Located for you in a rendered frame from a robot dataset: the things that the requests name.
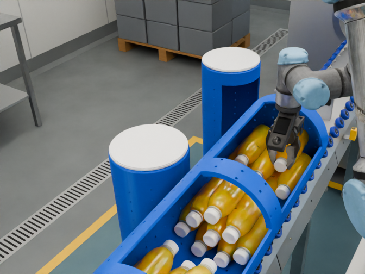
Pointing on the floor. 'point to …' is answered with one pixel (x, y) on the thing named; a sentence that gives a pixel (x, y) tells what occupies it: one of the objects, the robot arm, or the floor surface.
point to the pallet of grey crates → (183, 25)
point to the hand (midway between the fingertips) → (280, 164)
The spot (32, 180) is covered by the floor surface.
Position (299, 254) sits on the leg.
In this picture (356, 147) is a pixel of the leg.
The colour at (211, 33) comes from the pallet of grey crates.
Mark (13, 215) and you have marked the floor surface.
